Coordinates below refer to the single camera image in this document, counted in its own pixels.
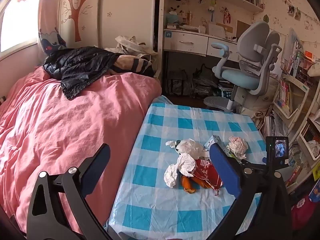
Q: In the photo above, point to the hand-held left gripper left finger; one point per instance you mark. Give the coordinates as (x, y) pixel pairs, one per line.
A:
(97, 170)

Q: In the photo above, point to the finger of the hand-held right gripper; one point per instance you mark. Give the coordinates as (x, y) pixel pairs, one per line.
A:
(255, 165)

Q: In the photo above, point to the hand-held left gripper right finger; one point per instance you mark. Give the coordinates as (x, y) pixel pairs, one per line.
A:
(225, 170)

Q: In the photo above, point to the red snack wrapper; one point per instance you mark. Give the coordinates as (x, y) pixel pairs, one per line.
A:
(207, 175)

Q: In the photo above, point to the pink patterned tissue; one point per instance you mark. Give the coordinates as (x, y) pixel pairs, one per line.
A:
(237, 145)

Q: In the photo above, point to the small blue white box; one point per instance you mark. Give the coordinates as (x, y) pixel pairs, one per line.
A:
(212, 140)

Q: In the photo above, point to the orange peel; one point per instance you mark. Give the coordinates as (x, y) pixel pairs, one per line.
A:
(187, 186)

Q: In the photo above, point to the large white tissue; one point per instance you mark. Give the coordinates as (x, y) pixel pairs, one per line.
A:
(190, 146)

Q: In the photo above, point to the green star plush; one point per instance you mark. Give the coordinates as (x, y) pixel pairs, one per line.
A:
(178, 142)

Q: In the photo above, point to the torn white tissue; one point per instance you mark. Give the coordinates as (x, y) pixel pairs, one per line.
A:
(170, 143)

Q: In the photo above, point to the pile of books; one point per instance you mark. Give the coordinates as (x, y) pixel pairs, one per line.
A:
(270, 125)

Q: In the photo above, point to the pink blanket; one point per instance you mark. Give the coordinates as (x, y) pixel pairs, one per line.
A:
(62, 130)

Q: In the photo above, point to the blue checked tablecloth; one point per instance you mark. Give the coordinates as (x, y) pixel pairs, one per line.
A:
(150, 155)

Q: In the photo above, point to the blue yellow cardboard box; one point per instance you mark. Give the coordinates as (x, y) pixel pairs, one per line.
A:
(315, 192)

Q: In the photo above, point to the magenta bag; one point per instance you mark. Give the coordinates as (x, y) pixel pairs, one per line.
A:
(302, 212)

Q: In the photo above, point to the white bookshelf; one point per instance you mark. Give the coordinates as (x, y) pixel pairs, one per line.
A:
(300, 87)

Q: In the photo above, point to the blue white patterned bag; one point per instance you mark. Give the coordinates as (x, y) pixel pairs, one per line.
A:
(227, 94)

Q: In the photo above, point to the black clear storage bag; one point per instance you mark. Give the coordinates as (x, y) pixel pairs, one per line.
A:
(178, 82)
(205, 82)

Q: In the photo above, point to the black shiny jacket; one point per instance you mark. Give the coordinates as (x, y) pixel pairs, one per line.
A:
(80, 65)

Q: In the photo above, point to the beige striped cushion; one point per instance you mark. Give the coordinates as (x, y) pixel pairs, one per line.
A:
(130, 63)

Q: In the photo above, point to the grey and blue desk chair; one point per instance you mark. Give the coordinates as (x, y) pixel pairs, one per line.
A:
(252, 42)

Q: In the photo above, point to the cream canvas tote bag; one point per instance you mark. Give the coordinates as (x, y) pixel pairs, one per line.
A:
(130, 43)

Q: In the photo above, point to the white desk with drawers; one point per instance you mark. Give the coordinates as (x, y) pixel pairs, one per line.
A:
(185, 41)

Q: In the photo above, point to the photo garland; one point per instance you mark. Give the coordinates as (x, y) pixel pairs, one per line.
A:
(292, 10)

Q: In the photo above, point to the white wardrobe with tree decal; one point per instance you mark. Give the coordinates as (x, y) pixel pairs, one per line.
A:
(112, 17)

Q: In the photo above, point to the cartoon print pillow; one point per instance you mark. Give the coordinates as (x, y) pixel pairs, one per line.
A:
(50, 17)

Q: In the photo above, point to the light blue container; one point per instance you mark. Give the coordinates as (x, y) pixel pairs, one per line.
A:
(172, 18)

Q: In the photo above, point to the bright window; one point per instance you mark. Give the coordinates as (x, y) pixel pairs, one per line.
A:
(20, 17)

